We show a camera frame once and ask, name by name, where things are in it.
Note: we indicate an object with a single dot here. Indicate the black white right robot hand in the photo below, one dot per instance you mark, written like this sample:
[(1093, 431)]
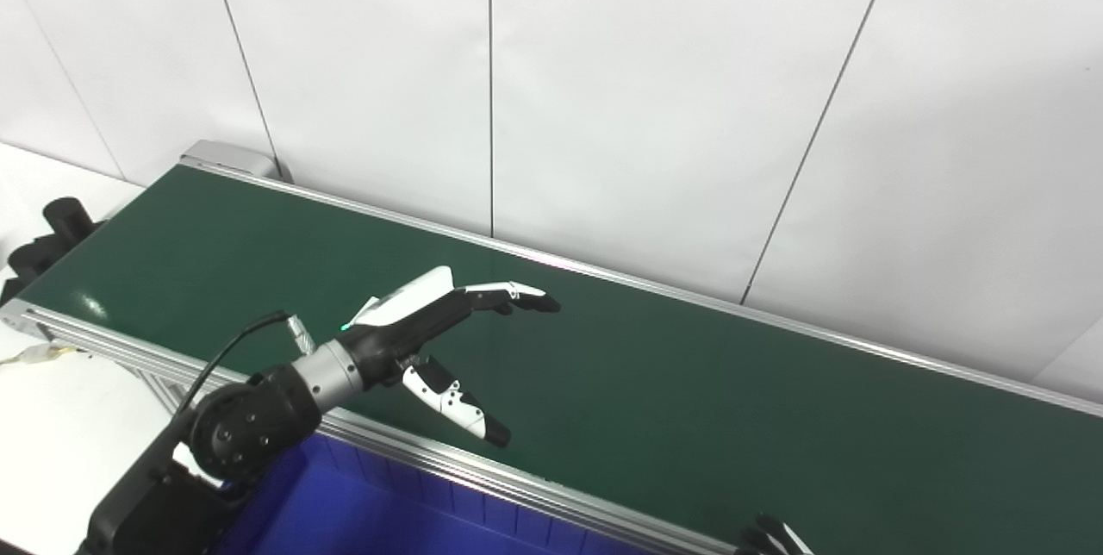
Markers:
[(771, 542)]

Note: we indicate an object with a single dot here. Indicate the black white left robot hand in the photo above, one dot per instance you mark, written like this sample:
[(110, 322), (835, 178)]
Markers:
[(405, 318)]

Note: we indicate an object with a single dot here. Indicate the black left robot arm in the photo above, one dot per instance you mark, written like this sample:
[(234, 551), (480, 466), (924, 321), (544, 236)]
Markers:
[(250, 426)]

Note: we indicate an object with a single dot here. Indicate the blue plastic bin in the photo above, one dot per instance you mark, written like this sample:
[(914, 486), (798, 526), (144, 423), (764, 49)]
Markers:
[(345, 512)]

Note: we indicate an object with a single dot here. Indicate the grey conveyor end housing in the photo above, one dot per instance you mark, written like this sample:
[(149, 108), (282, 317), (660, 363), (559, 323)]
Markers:
[(224, 157)]

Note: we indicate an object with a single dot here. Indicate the aluminium conveyor leg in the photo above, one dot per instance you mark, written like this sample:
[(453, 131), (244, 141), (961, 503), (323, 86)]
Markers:
[(159, 387)]

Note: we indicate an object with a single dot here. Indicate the black conveyor motor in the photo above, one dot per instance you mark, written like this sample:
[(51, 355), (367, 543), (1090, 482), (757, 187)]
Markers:
[(52, 236)]

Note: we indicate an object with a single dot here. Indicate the green conveyor belt aluminium frame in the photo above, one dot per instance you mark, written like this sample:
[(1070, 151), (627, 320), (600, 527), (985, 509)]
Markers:
[(689, 383)]

